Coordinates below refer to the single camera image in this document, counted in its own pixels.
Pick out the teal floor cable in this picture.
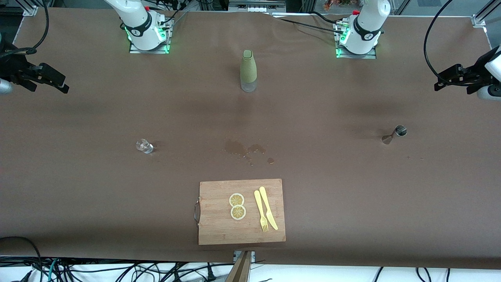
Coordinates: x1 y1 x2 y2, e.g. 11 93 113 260
46 258 60 282

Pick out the small clear glass cup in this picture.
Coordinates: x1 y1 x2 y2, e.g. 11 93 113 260
135 139 154 154

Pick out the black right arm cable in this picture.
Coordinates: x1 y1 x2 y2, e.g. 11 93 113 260
0 0 50 59

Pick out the black base power cable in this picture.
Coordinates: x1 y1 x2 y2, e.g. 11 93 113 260
270 11 346 35

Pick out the wooden cutting board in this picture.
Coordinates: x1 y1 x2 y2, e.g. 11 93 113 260
193 179 286 246

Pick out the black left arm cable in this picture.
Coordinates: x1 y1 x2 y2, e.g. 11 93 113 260
423 0 455 85

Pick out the brown table cover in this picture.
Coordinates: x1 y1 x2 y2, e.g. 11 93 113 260
0 7 501 271

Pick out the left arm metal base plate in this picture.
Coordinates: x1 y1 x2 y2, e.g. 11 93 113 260
335 22 377 60

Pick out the black looped floor cable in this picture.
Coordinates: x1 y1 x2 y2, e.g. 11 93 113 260
0 236 43 282

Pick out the wooden post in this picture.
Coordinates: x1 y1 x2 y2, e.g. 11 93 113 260
225 251 253 282

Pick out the green sleeved glass bottle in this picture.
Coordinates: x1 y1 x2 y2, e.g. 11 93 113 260
240 49 258 93

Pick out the yellow plastic fork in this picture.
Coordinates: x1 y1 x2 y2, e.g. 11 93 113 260
254 190 269 232

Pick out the steel jigger measuring cup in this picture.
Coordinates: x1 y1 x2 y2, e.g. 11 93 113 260
382 125 408 145

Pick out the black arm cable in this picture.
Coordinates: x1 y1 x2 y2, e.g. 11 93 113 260
423 0 455 85
0 0 50 59

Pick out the yellow plastic knife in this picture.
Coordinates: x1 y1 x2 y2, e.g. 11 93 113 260
259 186 279 231

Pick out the aluminium frame corner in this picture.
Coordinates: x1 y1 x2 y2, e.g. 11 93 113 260
22 0 40 17
471 0 501 29

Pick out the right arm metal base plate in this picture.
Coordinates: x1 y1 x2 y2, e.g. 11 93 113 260
128 18 171 54

